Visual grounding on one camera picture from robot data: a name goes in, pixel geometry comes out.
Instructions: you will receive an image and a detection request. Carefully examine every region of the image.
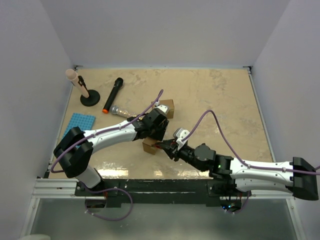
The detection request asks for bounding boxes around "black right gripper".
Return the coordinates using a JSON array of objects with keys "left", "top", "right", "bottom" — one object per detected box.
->
[{"left": 160, "top": 138, "right": 206, "bottom": 173}]

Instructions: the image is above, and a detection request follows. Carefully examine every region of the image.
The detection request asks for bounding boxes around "red black utility knife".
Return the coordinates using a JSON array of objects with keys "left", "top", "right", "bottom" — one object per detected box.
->
[{"left": 151, "top": 140, "right": 175, "bottom": 150}]

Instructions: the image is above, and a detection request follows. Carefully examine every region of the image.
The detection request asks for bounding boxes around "small cardboard box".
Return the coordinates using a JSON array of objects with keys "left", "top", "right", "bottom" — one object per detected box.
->
[{"left": 142, "top": 137, "right": 159, "bottom": 155}]

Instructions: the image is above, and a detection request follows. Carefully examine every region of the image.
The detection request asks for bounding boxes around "taped cardboard box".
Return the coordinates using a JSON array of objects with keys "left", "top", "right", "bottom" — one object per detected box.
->
[{"left": 150, "top": 99, "right": 175, "bottom": 119}]

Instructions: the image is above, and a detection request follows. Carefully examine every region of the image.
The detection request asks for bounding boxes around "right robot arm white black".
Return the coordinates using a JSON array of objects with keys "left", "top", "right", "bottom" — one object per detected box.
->
[{"left": 153, "top": 139, "right": 319, "bottom": 201}]

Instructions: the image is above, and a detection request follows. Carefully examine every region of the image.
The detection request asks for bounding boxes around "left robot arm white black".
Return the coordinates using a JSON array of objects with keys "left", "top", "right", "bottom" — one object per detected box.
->
[{"left": 53, "top": 105, "right": 169, "bottom": 196}]

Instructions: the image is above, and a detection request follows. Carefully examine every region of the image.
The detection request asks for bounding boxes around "silver glitter microphone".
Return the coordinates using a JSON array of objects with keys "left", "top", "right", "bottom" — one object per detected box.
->
[{"left": 109, "top": 105, "right": 138, "bottom": 119}]

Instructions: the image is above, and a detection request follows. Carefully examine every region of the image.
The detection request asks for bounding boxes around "black microphone orange end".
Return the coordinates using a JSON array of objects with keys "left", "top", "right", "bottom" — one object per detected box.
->
[{"left": 102, "top": 77, "right": 124, "bottom": 114}]

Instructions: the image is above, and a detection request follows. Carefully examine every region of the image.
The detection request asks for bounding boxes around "blue studded building plate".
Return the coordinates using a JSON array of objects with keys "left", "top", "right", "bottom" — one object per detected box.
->
[{"left": 60, "top": 113, "right": 96, "bottom": 138}]

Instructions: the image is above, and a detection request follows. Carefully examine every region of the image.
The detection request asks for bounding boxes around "beige microphone on stand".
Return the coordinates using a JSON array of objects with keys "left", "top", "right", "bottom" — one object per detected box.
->
[{"left": 65, "top": 68, "right": 90, "bottom": 98}]

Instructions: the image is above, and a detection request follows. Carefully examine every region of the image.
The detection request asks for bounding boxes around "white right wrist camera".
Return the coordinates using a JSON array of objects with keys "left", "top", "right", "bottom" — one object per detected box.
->
[{"left": 173, "top": 127, "right": 190, "bottom": 148}]

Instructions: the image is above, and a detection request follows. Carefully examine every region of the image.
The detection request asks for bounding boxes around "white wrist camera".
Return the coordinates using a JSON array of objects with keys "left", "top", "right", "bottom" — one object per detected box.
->
[
  {"left": 173, "top": 127, "right": 190, "bottom": 148},
  {"left": 153, "top": 100, "right": 170, "bottom": 116}
]

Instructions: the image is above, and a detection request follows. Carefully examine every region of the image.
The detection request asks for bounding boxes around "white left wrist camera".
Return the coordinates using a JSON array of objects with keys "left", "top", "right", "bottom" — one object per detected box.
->
[{"left": 153, "top": 100, "right": 170, "bottom": 116}]

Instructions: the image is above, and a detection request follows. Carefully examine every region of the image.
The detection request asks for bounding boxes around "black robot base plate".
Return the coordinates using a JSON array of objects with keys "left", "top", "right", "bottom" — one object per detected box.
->
[{"left": 75, "top": 178, "right": 250, "bottom": 211}]

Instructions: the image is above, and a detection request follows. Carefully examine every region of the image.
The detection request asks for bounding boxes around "aluminium frame rail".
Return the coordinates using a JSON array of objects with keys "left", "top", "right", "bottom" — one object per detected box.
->
[{"left": 31, "top": 178, "right": 295, "bottom": 200}]

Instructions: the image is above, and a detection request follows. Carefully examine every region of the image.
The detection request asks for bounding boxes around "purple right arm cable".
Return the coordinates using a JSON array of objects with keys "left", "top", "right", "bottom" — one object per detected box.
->
[{"left": 184, "top": 109, "right": 320, "bottom": 216}]

